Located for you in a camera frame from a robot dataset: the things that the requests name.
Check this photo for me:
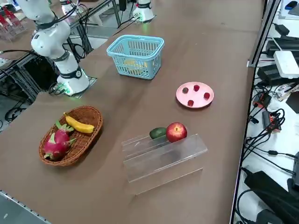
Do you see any blue plastic basket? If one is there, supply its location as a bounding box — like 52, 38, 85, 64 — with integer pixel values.
106, 35, 165, 80

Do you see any brown wicker basket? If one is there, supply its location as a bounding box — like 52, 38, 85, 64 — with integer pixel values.
38, 106, 104, 167

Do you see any clear acrylic display stand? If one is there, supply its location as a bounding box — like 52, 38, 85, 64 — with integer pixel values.
121, 133, 208, 196

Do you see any green avocado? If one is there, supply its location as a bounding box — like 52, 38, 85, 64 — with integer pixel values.
149, 127, 168, 140

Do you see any red apple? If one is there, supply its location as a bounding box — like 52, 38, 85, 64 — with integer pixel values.
166, 122, 188, 143

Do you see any pink round plate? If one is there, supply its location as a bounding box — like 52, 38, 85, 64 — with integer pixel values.
175, 81, 214, 109

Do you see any yellow banana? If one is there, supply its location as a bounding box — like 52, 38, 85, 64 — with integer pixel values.
63, 112, 95, 134

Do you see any pink dragon fruit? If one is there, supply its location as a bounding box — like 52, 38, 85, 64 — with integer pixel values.
43, 120, 78, 161

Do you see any orange black connector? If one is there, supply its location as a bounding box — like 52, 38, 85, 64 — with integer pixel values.
261, 109, 285, 133
254, 92, 273, 108

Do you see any white machine base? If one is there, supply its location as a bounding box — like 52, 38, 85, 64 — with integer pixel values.
59, 0, 79, 14

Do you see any long black power strip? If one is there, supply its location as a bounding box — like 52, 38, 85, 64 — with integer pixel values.
266, 37, 299, 56

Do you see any small black power adapter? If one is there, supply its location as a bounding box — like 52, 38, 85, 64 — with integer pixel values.
275, 23, 290, 35

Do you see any clear acrylic rack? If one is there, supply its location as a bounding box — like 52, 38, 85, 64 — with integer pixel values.
0, 6, 25, 42

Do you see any aluminium camera post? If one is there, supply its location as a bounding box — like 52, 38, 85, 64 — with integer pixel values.
247, 0, 282, 68

